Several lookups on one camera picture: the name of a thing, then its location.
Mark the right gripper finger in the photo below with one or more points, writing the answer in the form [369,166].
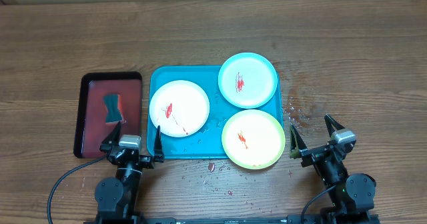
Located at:
[297,145]
[332,125]

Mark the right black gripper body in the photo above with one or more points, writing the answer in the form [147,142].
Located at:
[315,155]

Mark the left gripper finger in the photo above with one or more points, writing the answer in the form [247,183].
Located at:
[112,139]
[157,147]

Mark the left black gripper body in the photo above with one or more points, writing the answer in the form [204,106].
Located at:
[146,162]

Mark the dark green sponge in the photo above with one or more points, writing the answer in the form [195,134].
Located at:
[111,103]

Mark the yellow-green plate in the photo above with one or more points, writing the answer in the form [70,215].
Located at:
[253,139]

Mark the white plate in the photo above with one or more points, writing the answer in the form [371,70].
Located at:
[179,108]

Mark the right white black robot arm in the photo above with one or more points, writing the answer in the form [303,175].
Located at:
[352,196]

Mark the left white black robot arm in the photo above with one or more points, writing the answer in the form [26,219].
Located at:
[117,196]

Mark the black tray with red water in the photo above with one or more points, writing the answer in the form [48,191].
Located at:
[91,128]

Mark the teal plastic serving tray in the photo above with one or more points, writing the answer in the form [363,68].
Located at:
[207,142]

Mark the light blue plate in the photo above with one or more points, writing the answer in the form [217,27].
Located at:
[247,80]

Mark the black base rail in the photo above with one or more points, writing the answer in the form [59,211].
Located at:
[233,220]

